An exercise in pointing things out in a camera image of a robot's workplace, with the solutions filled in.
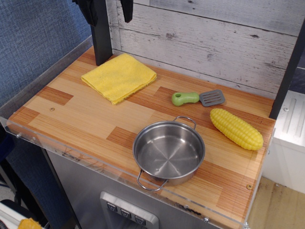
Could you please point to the yellow black object bottom left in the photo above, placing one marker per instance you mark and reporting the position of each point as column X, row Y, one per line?
column 23, row 224

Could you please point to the yellow cloth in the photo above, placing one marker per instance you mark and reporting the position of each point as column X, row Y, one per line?
column 119, row 78

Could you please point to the silver button control panel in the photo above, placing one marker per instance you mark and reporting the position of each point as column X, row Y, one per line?
column 122, row 214

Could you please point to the green grey toy spatula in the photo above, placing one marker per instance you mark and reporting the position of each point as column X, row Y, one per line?
column 207, row 99

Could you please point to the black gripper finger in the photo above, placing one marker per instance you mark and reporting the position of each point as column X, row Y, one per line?
column 127, row 8
column 88, row 10

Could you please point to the yellow plastic toy corn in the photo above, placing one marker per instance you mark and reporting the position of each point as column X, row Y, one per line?
column 236, row 129

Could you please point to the stainless steel pot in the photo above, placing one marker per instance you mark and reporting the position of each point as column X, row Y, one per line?
column 169, row 152

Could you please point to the clear acrylic table guard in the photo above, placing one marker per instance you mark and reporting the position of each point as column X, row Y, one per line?
column 89, row 142

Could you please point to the white metal side unit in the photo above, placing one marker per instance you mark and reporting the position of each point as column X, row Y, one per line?
column 285, row 159

